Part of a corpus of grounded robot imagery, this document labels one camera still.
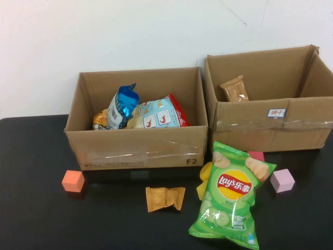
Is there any gold foil snack wrapper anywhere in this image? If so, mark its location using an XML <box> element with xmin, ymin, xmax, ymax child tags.
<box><xmin>145</xmin><ymin>186</ymin><xmax>186</xmax><ymax>213</ymax></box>

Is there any green Lay's chips bag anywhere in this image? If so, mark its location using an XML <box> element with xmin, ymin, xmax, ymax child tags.
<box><xmin>188</xmin><ymin>140</ymin><xmax>277</xmax><ymax>250</ymax></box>

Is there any blue and silver snack bag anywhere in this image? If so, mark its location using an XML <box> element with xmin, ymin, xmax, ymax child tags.
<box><xmin>106</xmin><ymin>82</ymin><xmax>140</xmax><ymax>130</ymax></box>

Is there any orange snack bag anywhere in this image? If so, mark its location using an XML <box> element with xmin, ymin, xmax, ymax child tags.
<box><xmin>93</xmin><ymin>108</ymin><xmax>109</xmax><ymax>131</ymax></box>

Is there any cardboard box with F2 print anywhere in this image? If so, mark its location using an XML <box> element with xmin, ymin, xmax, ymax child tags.
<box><xmin>64</xmin><ymin>66</ymin><xmax>209</xmax><ymax>172</ymax></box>

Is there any yellow rubber duck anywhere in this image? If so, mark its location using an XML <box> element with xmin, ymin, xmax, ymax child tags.
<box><xmin>199</xmin><ymin>161</ymin><xmax>214</xmax><ymax>182</ymax></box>

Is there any brown biscuit packet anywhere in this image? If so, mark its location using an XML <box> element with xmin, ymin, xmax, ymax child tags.
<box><xmin>219</xmin><ymin>74</ymin><xmax>250</xmax><ymax>102</ymax></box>

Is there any cardboard box with blue label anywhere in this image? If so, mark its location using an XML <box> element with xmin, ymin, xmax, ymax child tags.
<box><xmin>203</xmin><ymin>44</ymin><xmax>333</xmax><ymax>154</ymax></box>

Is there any pink foam cube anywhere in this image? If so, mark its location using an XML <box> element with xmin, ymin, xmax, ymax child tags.
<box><xmin>247</xmin><ymin>151</ymin><xmax>265</xmax><ymax>163</ymax></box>

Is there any orange foam cube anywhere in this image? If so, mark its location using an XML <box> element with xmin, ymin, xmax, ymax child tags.
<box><xmin>61</xmin><ymin>170</ymin><xmax>86</xmax><ymax>193</ymax></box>

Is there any blue white label sticker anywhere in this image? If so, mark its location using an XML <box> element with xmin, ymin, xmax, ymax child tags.
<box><xmin>267</xmin><ymin>108</ymin><xmax>287</xmax><ymax>118</ymax></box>

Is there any lilac foam cube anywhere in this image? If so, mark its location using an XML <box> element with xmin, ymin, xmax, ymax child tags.
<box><xmin>270</xmin><ymin>168</ymin><xmax>296</xmax><ymax>194</ymax></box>

